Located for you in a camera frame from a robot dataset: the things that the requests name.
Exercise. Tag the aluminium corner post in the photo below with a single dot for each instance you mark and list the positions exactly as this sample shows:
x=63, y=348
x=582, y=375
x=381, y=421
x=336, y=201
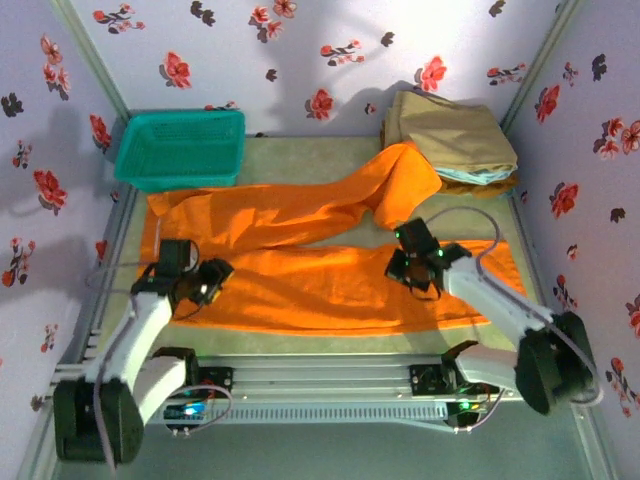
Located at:
x=540, y=65
x=92, y=60

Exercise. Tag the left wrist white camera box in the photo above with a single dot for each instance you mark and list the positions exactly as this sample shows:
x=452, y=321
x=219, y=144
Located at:
x=194, y=258

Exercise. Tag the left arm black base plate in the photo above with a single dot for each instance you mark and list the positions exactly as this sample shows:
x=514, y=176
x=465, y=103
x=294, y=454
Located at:
x=220, y=381

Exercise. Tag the aluminium mounting rail frame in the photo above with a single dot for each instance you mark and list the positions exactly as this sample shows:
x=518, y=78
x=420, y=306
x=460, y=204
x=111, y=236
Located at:
x=320, y=375

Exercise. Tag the orange trousers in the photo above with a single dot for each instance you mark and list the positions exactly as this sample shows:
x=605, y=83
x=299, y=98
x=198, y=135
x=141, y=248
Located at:
x=300, y=280

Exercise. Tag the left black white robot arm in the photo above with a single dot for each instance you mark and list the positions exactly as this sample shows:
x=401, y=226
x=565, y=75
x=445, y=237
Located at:
x=135, y=330

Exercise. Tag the folded light blue trousers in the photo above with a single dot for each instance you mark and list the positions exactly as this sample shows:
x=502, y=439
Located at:
x=475, y=176

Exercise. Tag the folded brown trousers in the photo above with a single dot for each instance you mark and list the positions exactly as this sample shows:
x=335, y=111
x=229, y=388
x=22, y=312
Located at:
x=480, y=191

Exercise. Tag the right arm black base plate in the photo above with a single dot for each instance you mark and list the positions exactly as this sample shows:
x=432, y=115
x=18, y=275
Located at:
x=425, y=380

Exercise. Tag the folded tan trousers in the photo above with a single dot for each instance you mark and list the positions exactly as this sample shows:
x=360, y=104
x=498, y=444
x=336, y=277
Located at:
x=460, y=135

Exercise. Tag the teal plastic basket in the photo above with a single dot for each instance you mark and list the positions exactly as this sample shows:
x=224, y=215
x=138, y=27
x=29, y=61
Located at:
x=175, y=150

